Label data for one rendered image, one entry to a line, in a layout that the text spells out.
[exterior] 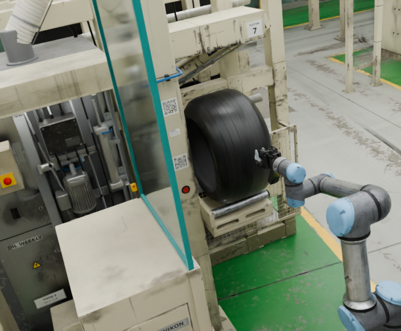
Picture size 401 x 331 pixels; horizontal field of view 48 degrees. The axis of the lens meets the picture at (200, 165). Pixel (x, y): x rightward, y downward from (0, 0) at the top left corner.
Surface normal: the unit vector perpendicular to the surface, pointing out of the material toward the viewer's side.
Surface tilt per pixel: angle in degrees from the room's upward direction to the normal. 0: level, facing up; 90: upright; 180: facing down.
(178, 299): 90
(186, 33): 90
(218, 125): 44
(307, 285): 0
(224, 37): 90
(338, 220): 83
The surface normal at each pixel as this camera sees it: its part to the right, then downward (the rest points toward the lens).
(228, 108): 0.04, -0.61
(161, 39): 0.40, 0.38
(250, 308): -0.15, -0.87
